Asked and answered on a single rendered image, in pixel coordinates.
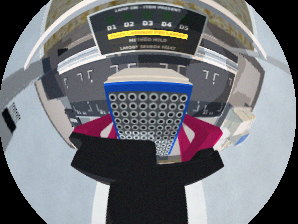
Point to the dark grey rectangular plate with label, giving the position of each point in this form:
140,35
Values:
75,121

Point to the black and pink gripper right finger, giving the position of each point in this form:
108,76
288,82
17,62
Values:
206,136

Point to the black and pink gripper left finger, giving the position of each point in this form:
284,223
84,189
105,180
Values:
94,127

